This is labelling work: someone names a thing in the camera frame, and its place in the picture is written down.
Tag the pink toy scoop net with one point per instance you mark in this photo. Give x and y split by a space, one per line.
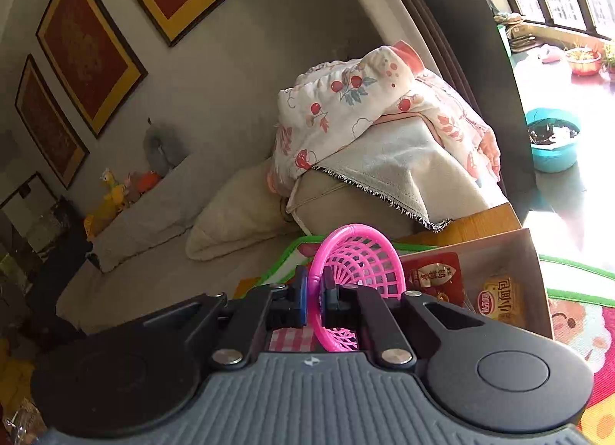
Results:
355 230

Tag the dark curtain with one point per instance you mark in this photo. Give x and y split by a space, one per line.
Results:
480 65

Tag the orange plush toy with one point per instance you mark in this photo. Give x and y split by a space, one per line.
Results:
150 180

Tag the beige sofa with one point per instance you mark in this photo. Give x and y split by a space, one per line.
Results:
158 214

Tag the grey neck pillow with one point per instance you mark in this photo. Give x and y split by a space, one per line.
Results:
156 148

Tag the floral cherry print blanket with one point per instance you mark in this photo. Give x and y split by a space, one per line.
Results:
336 108

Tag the teal plastic basin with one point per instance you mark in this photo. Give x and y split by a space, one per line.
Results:
552 154

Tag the yellow plush toy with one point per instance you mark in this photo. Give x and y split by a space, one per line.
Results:
115 196

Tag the pink small object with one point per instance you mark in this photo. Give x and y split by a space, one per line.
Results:
551 54

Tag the beige folded blanket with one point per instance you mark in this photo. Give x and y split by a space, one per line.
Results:
230 220

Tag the yellow snack packet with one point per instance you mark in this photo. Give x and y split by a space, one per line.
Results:
499 301

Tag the small red framed picture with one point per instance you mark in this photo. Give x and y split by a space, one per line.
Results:
48 123

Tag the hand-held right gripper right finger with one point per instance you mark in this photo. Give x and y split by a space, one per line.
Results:
329 300

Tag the pink cardboard box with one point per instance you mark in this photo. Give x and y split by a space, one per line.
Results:
533 281

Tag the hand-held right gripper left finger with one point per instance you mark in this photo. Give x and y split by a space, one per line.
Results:
301 300

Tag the pinkish brown plush toy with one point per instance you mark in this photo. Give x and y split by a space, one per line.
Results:
132 185

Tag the beige fringed towel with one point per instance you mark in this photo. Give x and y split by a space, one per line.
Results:
408 157

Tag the red snack packet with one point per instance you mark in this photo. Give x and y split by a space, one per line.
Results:
432 277

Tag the medium red framed picture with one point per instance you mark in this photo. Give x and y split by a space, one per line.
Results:
86 46

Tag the red planter pot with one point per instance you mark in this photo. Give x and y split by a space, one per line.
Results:
584 63

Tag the colourful cartoon play mat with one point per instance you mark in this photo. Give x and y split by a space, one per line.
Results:
581 325

